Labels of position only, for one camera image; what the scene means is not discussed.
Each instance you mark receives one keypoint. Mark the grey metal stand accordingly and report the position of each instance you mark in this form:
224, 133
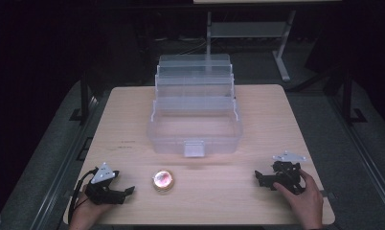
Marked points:
249, 41

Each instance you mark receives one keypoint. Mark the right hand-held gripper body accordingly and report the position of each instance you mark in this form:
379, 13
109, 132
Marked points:
286, 174

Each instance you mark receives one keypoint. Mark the clear plastic tiered storage box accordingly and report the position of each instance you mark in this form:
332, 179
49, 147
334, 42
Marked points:
194, 105

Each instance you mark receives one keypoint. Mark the black metal frame post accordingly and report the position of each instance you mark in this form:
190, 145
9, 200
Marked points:
84, 96
349, 99

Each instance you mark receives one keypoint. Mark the person's right hand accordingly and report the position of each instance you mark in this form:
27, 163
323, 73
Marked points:
304, 201

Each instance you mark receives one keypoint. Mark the small round gold tin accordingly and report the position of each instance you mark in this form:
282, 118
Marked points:
163, 180

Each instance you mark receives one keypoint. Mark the person's left hand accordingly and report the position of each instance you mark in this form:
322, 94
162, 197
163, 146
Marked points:
85, 213

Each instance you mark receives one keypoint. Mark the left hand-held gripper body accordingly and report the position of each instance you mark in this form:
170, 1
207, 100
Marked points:
101, 188

